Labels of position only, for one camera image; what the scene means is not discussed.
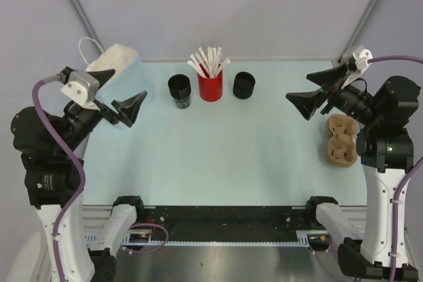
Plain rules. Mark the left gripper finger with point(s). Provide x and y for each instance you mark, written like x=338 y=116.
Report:
x=127 y=110
x=102 y=76

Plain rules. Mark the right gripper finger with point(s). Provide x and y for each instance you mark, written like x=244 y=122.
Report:
x=330 y=77
x=307 y=102

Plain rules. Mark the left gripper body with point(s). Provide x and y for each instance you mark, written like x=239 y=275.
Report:
x=86 y=119

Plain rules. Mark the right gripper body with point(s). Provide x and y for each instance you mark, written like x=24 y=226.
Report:
x=351 y=102

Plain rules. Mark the black coffee cup stack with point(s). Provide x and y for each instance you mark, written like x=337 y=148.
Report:
x=180 y=90

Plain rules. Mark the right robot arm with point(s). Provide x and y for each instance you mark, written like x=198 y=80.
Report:
x=386 y=152

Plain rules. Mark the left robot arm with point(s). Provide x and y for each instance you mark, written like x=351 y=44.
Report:
x=55 y=177

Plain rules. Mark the light blue paper bag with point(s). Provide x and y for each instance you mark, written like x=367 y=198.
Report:
x=130 y=77

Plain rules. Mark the brown cardboard cup carrier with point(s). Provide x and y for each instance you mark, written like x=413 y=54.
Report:
x=341 y=145

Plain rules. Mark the red straw holder cup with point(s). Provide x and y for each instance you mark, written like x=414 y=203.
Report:
x=211 y=90

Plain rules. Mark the white wrapped straws bundle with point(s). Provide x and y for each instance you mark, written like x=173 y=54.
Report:
x=209 y=64

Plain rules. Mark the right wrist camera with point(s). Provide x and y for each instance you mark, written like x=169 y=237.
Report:
x=356 y=59

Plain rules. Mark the grey slotted cable duct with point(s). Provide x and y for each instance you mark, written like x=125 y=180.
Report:
x=299 y=240

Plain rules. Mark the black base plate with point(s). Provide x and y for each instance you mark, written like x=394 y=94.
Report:
x=224 y=223

